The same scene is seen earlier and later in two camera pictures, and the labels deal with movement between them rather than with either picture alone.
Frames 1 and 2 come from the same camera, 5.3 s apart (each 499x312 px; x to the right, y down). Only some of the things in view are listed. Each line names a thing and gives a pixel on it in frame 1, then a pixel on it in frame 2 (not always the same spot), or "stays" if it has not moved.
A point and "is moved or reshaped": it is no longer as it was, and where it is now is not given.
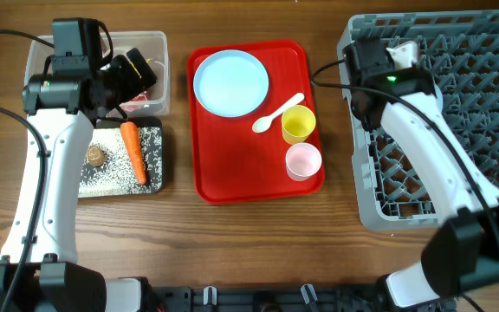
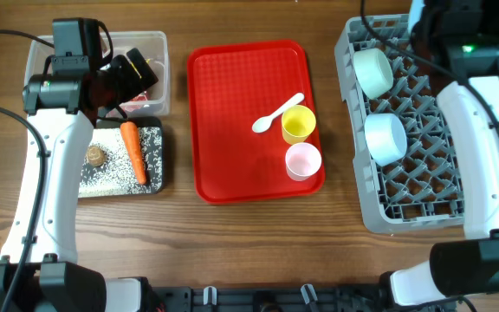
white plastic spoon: x=263 y=123 stays
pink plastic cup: x=302 y=161 stays
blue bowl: x=439 y=96 is moved or reshaped
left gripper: x=133 y=84 stays
